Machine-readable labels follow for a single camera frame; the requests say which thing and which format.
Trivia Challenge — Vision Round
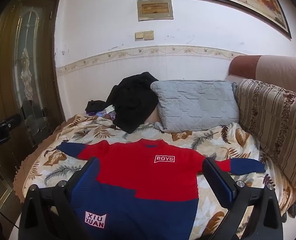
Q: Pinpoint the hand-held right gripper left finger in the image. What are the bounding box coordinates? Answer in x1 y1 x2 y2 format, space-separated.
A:
18 157 101 240

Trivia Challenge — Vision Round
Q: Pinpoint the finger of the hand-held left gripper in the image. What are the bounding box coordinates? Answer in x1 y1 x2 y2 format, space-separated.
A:
3 114 22 131

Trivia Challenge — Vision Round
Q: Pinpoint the grey quilted pillow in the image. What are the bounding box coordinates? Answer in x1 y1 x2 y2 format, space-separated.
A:
150 79 240 133

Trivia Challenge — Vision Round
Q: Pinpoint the black cable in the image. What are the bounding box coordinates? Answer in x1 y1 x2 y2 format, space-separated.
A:
0 202 21 229

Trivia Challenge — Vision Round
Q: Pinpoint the red and blue sweater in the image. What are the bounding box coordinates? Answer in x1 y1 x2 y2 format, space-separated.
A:
59 138 266 240

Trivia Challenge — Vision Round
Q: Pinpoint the beige wall panel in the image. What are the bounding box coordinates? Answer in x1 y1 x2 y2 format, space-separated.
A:
137 0 174 21

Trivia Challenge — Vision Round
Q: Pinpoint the leaf print blanket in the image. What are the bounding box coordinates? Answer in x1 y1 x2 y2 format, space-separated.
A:
14 114 296 240

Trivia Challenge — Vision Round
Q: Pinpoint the small black cloth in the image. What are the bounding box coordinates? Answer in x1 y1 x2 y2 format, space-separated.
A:
85 100 107 114

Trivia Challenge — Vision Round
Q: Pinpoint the purple cloth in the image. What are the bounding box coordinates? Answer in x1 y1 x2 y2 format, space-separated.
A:
88 110 117 121

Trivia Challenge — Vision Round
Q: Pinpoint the black garment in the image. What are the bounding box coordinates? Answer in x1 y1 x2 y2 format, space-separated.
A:
106 72 159 134

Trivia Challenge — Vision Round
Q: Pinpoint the wooden door with glass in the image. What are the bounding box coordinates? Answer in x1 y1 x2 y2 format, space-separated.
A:
0 0 66 230

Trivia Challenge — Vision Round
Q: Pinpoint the striped brown sofa cushion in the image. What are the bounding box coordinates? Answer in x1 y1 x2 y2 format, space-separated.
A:
234 78 296 189

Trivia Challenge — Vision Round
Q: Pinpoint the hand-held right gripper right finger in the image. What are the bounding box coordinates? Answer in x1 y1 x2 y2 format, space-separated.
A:
202 157 283 240

